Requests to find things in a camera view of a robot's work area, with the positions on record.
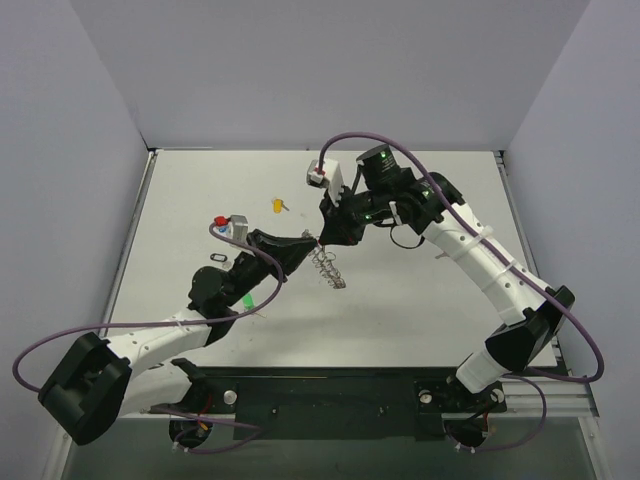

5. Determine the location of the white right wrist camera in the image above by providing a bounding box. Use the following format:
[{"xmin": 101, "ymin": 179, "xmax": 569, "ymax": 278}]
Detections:
[{"xmin": 306, "ymin": 159, "xmax": 346, "ymax": 207}]

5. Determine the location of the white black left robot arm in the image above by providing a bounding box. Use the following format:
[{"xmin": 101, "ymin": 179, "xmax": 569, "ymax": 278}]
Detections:
[{"xmin": 38, "ymin": 229, "xmax": 318, "ymax": 445}]

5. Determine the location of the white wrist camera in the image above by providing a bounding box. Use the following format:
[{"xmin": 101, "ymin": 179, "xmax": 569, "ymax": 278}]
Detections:
[
  {"xmin": 306, "ymin": 159, "xmax": 346, "ymax": 207},
  {"xmin": 213, "ymin": 214, "xmax": 249, "ymax": 244}
]

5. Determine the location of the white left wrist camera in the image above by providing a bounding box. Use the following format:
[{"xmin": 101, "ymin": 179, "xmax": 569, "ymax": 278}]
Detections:
[{"xmin": 213, "ymin": 214, "xmax": 249, "ymax": 244}]

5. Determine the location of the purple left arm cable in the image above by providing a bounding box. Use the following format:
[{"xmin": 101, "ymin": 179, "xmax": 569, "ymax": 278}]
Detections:
[{"xmin": 12, "ymin": 222, "xmax": 289, "ymax": 454}]

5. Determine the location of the key with yellow tag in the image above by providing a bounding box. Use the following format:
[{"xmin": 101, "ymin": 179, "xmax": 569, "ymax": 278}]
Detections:
[{"xmin": 272, "ymin": 198, "xmax": 289, "ymax": 214}]

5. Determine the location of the key with green tag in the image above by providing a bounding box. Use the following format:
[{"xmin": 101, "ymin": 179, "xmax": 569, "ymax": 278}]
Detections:
[{"xmin": 242, "ymin": 294, "xmax": 266, "ymax": 318}]

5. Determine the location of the black tag with key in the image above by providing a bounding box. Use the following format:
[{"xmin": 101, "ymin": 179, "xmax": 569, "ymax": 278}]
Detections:
[{"xmin": 210, "ymin": 253, "xmax": 228, "ymax": 264}]

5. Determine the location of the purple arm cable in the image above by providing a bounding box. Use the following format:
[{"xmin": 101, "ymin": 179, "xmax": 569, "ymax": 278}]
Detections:
[
  {"xmin": 319, "ymin": 132, "xmax": 605, "ymax": 454},
  {"xmin": 12, "ymin": 222, "xmax": 289, "ymax": 454}
]

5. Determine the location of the metal key ring disc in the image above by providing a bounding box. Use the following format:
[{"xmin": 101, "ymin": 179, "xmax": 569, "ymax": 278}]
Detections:
[{"xmin": 301, "ymin": 229, "xmax": 346, "ymax": 290}]

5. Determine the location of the aluminium front frame rail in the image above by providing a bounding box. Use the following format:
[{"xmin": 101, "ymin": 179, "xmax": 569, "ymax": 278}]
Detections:
[{"xmin": 98, "ymin": 370, "xmax": 599, "ymax": 420}]

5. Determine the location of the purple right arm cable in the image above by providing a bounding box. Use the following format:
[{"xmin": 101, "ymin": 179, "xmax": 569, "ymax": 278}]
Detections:
[{"xmin": 319, "ymin": 132, "xmax": 605, "ymax": 454}]

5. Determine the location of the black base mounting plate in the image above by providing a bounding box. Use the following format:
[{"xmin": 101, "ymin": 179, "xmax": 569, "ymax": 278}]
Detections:
[{"xmin": 151, "ymin": 363, "xmax": 506, "ymax": 448}]

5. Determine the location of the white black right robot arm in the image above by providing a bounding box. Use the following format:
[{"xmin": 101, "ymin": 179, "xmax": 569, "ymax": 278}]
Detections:
[{"xmin": 306, "ymin": 144, "xmax": 575, "ymax": 409}]

